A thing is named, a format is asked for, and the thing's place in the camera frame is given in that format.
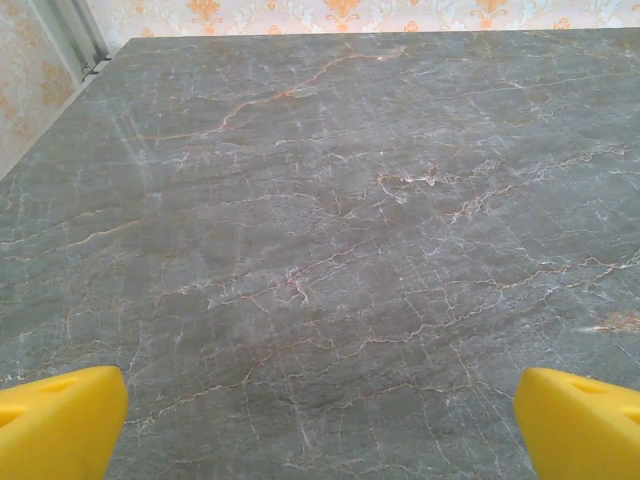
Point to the aluminium frame post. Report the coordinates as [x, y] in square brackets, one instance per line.
[75, 35]

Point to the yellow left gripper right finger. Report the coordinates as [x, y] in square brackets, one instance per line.
[580, 430]

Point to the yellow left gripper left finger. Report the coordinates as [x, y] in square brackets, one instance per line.
[60, 425]

